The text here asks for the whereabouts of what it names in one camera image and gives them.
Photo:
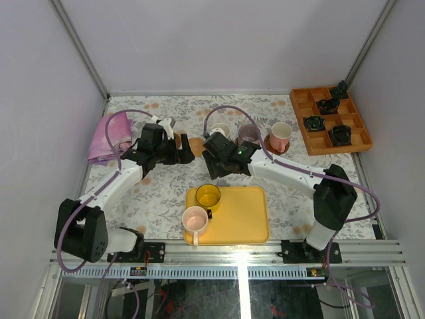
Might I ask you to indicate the blue handled white mug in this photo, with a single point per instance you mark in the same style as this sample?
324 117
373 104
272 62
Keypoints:
221 128

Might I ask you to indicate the yellow plastic tray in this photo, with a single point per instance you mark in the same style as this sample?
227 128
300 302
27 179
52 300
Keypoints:
241 218

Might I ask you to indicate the black green wrapped item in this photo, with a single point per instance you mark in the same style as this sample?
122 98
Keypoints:
314 123

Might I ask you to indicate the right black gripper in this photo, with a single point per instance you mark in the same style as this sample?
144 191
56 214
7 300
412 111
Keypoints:
214 172

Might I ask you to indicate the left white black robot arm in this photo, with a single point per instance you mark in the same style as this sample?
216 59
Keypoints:
81 228

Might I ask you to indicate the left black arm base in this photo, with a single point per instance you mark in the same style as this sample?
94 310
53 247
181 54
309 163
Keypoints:
129 246

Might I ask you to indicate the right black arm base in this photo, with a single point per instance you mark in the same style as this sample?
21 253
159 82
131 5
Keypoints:
297 252

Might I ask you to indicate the black wrapped item top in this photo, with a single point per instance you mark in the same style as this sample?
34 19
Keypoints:
340 91

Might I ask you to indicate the dark wooden coaster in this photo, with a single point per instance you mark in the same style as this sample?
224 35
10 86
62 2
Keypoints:
177 139

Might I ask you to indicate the purple mug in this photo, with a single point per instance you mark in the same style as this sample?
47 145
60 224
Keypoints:
248 133

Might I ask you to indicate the orange compartment tray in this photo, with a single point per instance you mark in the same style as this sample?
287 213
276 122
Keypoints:
304 102

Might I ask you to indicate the aluminium front rail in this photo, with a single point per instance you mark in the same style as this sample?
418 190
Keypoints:
374 253

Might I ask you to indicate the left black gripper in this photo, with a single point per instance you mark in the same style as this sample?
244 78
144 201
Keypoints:
176 150

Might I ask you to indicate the black wrapped item bottom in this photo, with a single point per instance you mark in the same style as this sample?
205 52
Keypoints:
340 135

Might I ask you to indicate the pink purple folded cloth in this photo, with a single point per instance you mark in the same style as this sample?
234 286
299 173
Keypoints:
119 132

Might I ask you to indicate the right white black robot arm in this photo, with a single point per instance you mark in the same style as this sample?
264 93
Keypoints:
332 193

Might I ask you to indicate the yellow glass cup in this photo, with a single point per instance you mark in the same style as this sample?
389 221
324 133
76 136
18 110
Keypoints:
208 196

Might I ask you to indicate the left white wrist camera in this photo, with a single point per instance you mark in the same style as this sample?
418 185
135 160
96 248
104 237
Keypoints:
167 124

